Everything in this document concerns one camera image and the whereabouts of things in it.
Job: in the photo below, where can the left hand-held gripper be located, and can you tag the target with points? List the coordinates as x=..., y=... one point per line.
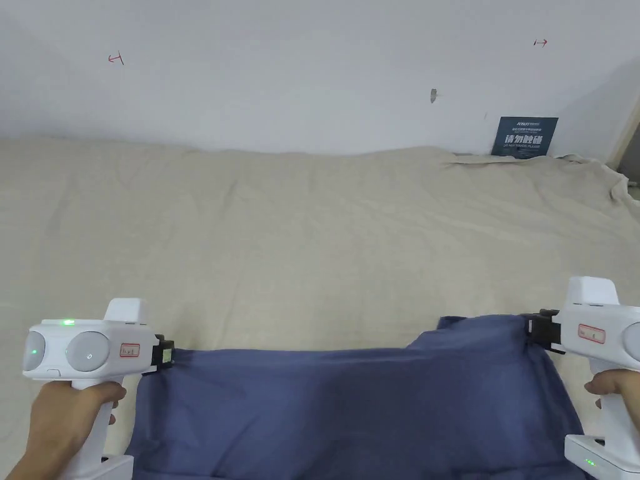
x=100, y=350

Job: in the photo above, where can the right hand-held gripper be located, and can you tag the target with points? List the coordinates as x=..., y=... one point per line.
x=605, y=335

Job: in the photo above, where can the dark blue shirt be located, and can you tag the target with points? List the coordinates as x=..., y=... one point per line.
x=350, y=405

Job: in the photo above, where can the person's left forearm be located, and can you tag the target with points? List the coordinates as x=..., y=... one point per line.
x=15, y=465

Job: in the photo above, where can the person's right hand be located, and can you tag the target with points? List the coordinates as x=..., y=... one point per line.
x=620, y=382

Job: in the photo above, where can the person's left hand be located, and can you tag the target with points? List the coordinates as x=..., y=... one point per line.
x=65, y=415

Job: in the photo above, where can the bed with beige sheet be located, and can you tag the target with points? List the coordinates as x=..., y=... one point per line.
x=300, y=230

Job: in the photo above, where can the dark blue sign card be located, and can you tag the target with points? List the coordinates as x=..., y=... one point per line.
x=525, y=137

